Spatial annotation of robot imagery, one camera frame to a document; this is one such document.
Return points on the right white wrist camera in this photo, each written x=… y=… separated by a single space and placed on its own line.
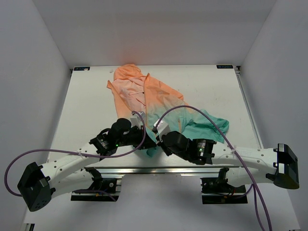
x=160 y=129

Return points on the orange and teal jacket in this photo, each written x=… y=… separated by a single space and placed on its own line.
x=134 y=91

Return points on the aluminium table front rail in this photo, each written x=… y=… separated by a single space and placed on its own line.
x=159 y=170

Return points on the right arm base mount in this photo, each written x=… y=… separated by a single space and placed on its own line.
x=217 y=191

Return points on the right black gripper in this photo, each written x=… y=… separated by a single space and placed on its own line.
x=168 y=153

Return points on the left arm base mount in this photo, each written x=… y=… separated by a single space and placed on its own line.
x=102 y=189

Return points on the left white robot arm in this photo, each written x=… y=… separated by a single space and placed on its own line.
x=40 y=183

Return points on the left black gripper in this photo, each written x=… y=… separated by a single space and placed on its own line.
x=140 y=132

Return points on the blue table label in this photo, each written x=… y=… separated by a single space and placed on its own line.
x=224 y=66
x=82 y=68

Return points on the right blue table label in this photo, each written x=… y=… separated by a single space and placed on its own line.
x=224 y=66

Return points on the left blue table label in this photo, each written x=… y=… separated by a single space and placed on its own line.
x=82 y=68

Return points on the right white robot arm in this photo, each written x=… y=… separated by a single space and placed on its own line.
x=242 y=165

